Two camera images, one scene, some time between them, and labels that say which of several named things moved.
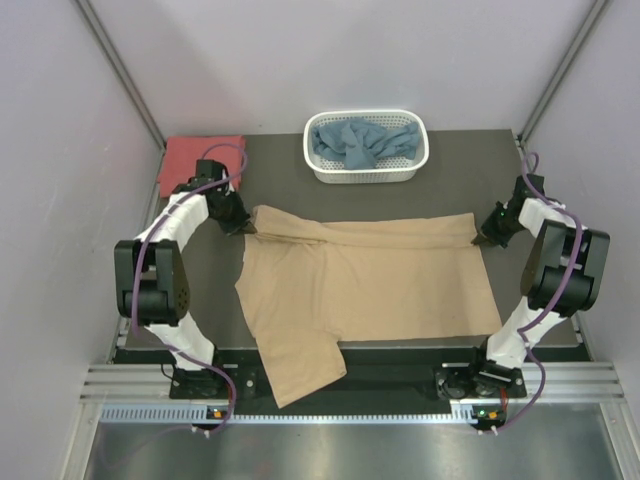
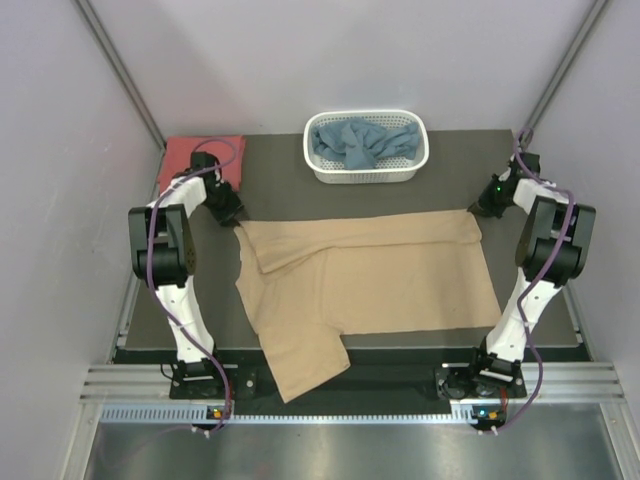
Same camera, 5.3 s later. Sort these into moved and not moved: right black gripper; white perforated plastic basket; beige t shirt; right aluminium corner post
Moved: right black gripper
Not moved: right aluminium corner post; white perforated plastic basket; beige t shirt
